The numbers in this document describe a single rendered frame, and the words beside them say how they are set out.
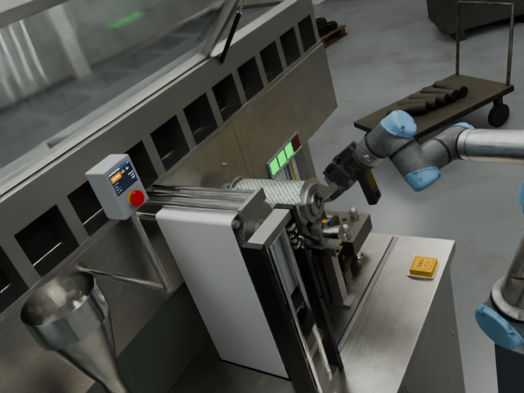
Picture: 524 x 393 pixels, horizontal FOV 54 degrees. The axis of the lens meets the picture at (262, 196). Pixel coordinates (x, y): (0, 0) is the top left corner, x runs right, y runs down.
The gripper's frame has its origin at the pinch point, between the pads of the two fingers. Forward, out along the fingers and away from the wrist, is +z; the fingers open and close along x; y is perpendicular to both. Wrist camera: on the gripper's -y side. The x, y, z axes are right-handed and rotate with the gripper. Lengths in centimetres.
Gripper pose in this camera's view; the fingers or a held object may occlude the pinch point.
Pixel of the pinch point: (329, 199)
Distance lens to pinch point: 149.1
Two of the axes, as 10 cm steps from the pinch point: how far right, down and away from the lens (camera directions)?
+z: -4.6, 4.9, 7.4
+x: -4.9, 5.6, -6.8
